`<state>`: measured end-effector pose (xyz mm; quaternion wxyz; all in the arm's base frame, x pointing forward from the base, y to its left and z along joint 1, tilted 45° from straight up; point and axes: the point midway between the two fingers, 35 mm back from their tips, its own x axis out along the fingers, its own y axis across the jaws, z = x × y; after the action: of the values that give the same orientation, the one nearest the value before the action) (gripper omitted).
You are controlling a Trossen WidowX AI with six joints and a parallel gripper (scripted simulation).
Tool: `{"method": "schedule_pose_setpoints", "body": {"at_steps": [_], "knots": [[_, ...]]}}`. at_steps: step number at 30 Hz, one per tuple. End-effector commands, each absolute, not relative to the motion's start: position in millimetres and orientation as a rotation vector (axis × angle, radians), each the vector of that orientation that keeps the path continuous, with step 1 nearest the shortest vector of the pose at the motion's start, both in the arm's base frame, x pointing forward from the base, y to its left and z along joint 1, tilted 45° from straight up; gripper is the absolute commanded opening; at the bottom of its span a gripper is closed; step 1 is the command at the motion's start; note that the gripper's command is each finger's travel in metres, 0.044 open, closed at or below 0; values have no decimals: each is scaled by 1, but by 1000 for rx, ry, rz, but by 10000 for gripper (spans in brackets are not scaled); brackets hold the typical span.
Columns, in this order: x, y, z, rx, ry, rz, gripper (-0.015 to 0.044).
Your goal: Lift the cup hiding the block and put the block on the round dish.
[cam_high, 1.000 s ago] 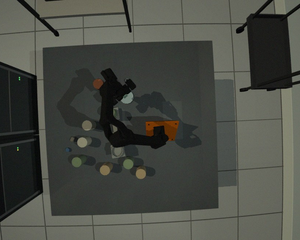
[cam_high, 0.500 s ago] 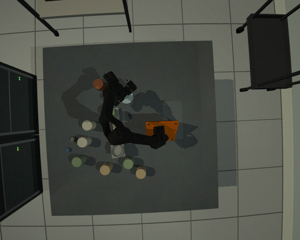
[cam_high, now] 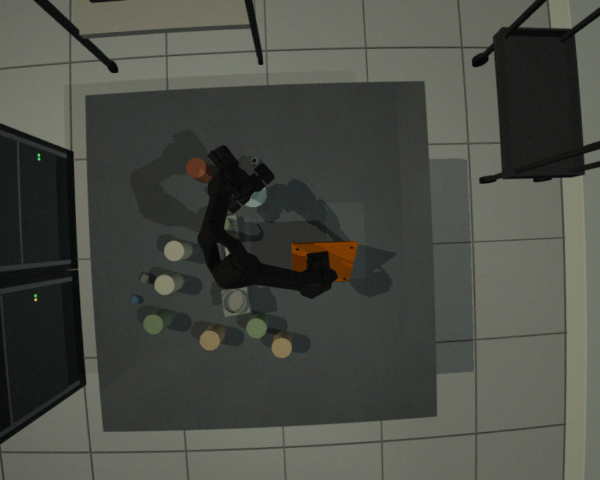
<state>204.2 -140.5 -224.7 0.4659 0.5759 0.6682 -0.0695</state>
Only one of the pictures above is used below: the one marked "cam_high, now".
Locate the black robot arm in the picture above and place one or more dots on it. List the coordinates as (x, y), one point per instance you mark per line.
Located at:
(239, 268)

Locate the brown cylinder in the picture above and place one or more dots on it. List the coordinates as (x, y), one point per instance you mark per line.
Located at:
(199, 170)

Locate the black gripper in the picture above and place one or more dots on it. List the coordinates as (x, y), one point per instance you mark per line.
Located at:
(264, 173)

